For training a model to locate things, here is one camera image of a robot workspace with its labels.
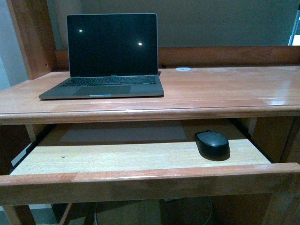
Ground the black computer mouse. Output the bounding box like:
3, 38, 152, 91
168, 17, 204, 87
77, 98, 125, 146
195, 130, 231, 161

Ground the white cable grommet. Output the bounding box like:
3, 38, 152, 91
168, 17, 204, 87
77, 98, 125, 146
176, 67, 191, 71

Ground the grey laptop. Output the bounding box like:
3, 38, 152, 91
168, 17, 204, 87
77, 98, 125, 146
40, 13, 164, 100

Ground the wooden desk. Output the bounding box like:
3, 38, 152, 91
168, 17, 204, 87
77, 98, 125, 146
0, 0, 300, 225

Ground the wooden pull-out keyboard tray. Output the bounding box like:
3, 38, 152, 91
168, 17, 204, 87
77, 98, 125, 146
0, 122, 300, 206

